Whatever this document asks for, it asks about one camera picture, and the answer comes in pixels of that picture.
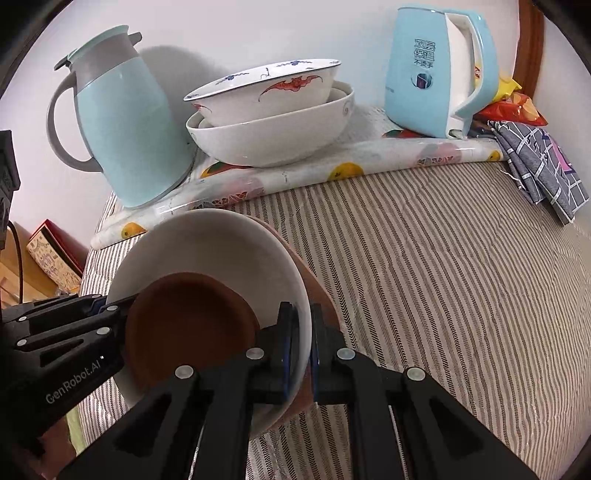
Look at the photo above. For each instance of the pink square plate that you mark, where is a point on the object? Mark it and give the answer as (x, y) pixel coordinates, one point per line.
(323, 300)

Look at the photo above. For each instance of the folded grey plaid cloth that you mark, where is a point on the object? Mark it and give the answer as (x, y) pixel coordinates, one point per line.
(540, 175)

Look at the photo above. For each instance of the light blue electric kettle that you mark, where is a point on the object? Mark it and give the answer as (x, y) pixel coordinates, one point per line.
(425, 69)

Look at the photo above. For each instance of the yellow chip bag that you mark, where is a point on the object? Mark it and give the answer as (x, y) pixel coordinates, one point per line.
(505, 90)

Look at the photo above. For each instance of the red patterned box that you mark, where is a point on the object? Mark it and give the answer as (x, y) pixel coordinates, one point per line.
(55, 258)

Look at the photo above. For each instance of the small brown dish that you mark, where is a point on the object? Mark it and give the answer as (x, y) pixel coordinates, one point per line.
(184, 318)

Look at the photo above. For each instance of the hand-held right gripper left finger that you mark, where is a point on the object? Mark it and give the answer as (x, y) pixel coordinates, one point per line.
(288, 350)

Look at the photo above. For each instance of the red chip bag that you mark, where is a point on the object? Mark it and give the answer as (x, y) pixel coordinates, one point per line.
(512, 110)

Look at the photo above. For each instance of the fruit printed plastic mat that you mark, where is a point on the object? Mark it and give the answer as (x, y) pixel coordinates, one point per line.
(323, 166)

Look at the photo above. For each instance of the light blue thermos jug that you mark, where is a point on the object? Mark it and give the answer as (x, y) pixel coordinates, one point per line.
(124, 134)

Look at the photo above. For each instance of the large white bowl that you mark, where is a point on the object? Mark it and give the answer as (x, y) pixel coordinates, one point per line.
(277, 143)

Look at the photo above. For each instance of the brown wooden frame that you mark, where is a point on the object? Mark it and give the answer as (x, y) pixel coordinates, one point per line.
(531, 46)

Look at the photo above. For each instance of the white round bowl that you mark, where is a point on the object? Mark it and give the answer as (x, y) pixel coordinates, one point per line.
(207, 249)

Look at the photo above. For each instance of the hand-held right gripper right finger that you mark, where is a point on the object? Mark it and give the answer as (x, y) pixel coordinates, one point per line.
(316, 364)

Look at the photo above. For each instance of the red and blue patterned bowl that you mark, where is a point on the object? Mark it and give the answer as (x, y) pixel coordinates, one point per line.
(277, 92)

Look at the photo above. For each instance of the black device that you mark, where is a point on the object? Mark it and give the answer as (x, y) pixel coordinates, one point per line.
(7, 184)

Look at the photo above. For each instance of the light wooden furniture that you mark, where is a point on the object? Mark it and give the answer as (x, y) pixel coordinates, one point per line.
(14, 286)

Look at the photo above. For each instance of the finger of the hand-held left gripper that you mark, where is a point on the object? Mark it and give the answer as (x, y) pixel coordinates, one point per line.
(74, 334)
(69, 309)

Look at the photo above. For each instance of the plain white nested bowl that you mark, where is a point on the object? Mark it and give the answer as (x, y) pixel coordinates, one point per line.
(339, 90)

